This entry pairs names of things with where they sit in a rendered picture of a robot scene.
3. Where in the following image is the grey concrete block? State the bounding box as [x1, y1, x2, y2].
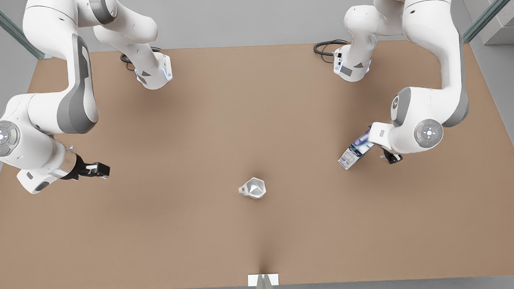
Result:
[477, 0, 514, 46]

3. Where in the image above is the white cup with handle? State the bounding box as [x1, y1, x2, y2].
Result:
[238, 177, 267, 201]

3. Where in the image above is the black cable loop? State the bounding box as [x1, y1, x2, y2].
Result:
[119, 46, 163, 73]
[313, 39, 350, 66]

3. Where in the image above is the printed white blue carton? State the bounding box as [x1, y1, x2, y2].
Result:
[336, 127, 376, 171]

